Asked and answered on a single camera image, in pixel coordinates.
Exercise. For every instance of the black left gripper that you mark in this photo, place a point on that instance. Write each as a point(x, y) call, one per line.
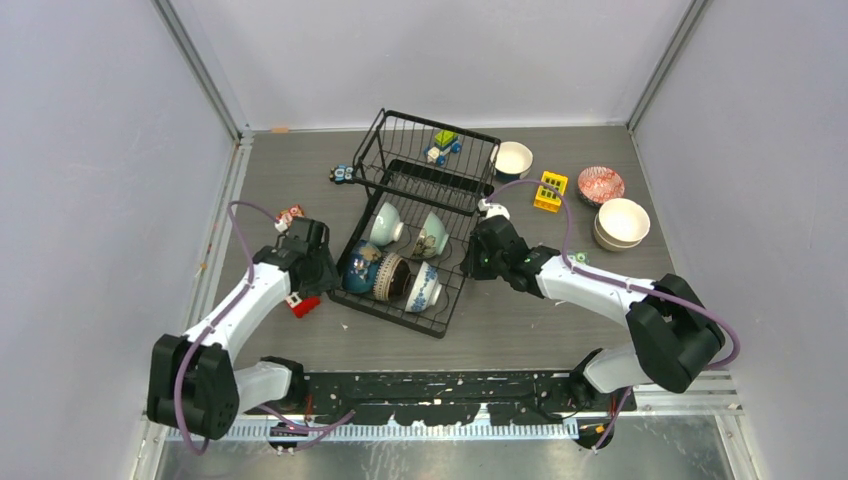
point(328, 280)

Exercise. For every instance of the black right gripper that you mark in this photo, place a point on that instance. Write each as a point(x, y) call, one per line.
point(472, 265)

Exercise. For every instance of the white blue floral bowl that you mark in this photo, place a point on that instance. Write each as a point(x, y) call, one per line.
point(425, 290)

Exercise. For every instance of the teal bowl white inside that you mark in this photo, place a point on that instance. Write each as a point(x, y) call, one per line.
point(512, 161)

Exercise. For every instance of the black wire dish rack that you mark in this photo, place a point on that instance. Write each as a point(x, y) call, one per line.
point(390, 164)

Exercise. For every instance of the red white patterned bowl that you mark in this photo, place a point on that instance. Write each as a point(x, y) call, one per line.
point(599, 184)

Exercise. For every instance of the beige bowl with flower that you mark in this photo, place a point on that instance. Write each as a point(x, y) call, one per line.
point(624, 219)

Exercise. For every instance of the beige bowl with brown markings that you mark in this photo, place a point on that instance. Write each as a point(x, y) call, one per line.
point(609, 243)

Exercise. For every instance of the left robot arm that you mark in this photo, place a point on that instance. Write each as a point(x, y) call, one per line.
point(193, 383)

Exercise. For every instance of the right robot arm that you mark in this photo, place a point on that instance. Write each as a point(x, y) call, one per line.
point(672, 336)

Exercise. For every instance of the small red flower toy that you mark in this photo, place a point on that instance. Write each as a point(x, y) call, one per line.
point(294, 211)

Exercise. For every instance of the red white window block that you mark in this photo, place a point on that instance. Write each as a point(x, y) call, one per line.
point(300, 307)

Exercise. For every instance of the dark blue glazed bowl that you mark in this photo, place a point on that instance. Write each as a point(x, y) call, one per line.
point(361, 268)

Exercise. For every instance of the pale green ceramic bowl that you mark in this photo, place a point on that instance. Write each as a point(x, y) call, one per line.
point(432, 238)

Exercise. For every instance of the yellow window toy block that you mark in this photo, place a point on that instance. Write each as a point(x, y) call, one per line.
point(548, 196)

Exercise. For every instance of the light blue dotted bowl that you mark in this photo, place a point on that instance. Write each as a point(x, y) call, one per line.
point(387, 227)

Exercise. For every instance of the brown patterned band bowl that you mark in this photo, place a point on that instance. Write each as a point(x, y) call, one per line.
point(393, 278)

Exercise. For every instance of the green blue toy car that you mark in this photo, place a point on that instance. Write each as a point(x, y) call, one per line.
point(445, 143)

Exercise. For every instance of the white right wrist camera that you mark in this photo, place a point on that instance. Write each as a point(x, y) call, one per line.
point(490, 210)

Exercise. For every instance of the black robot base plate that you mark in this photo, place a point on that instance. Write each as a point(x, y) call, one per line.
point(541, 397)

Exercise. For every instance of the perforated metal rail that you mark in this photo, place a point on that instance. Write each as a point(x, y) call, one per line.
point(259, 428)

